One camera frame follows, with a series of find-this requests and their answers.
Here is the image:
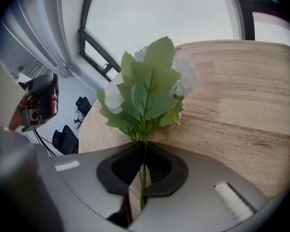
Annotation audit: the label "person's left forearm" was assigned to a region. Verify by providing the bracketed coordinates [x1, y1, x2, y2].
[9, 97, 27, 132]

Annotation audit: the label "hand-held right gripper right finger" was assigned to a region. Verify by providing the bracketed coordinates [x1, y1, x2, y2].
[130, 141, 269, 232]

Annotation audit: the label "white flowers with green leaves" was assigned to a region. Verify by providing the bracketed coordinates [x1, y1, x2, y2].
[96, 35, 199, 210]

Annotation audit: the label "wooden table top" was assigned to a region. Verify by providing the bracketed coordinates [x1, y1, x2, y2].
[77, 39, 290, 217]

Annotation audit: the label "person's left hand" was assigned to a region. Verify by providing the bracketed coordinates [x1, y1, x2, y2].
[51, 88, 59, 117]

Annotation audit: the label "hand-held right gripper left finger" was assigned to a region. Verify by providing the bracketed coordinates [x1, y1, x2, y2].
[35, 141, 145, 232]

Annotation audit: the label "black framed window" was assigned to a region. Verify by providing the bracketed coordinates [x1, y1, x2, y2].
[240, 0, 290, 42]
[77, 0, 123, 82]

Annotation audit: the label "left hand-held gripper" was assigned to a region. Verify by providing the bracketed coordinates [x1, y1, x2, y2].
[18, 72, 59, 132]

